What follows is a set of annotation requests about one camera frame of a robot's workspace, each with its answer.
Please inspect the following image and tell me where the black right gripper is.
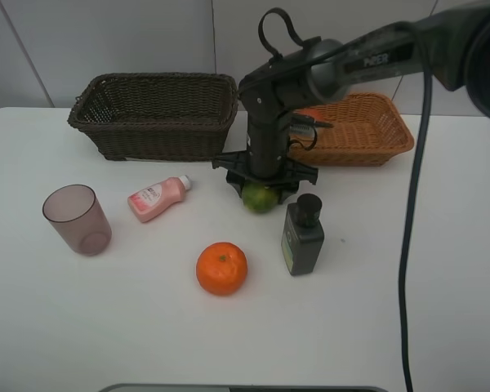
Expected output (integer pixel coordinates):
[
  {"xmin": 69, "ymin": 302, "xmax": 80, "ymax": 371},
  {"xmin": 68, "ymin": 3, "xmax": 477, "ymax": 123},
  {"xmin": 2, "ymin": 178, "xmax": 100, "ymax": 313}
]
[{"xmin": 212, "ymin": 113, "xmax": 319, "ymax": 204}]

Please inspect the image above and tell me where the green round fruit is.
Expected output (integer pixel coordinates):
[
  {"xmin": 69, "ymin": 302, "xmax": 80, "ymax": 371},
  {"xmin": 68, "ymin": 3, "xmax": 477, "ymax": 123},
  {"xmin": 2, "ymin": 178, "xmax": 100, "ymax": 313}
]
[{"xmin": 242, "ymin": 182, "xmax": 279, "ymax": 213}]

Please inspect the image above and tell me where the dark green pump bottle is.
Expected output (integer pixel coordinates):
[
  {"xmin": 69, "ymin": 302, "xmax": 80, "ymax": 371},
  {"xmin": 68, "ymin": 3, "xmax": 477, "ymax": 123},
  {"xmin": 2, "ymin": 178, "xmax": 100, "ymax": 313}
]
[{"xmin": 281, "ymin": 194, "xmax": 324, "ymax": 276}]

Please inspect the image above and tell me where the orange tangerine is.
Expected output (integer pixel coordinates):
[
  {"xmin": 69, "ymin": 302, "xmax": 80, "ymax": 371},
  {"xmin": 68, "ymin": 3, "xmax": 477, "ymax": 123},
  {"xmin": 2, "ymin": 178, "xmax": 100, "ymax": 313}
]
[{"xmin": 195, "ymin": 242, "xmax": 248, "ymax": 296}]

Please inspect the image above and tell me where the translucent purple plastic cup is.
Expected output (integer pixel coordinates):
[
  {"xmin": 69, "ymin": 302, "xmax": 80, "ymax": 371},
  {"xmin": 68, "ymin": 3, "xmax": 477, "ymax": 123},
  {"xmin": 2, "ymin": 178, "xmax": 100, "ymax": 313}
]
[{"xmin": 42, "ymin": 184, "xmax": 112, "ymax": 256}]

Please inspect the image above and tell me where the red yellow peach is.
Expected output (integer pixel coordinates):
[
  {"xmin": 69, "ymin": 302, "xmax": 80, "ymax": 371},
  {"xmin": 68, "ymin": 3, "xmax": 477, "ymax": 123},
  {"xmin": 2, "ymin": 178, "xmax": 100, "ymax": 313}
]
[{"xmin": 297, "ymin": 108, "xmax": 323, "ymax": 121}]

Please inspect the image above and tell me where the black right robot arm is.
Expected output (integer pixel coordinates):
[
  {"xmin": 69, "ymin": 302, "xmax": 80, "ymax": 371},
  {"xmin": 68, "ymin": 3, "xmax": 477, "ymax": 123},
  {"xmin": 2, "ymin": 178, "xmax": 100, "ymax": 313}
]
[{"xmin": 212, "ymin": 1, "xmax": 490, "ymax": 197}]

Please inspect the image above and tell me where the pink lotion bottle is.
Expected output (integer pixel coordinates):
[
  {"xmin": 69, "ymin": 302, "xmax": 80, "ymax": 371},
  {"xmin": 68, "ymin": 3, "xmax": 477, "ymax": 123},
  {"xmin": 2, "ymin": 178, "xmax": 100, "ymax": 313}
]
[{"xmin": 127, "ymin": 176, "xmax": 192, "ymax": 223}]

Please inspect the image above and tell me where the light orange wicker basket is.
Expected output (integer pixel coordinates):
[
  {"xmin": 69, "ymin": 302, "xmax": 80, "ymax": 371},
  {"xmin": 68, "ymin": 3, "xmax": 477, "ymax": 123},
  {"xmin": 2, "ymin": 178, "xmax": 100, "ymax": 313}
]
[{"xmin": 289, "ymin": 93, "xmax": 415, "ymax": 167}]

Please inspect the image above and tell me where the dark brown wicker basket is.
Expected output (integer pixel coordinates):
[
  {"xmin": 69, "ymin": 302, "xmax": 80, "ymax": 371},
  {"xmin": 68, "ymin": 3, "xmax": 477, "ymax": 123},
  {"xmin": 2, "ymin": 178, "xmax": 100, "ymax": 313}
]
[{"xmin": 68, "ymin": 73, "xmax": 238, "ymax": 162}]

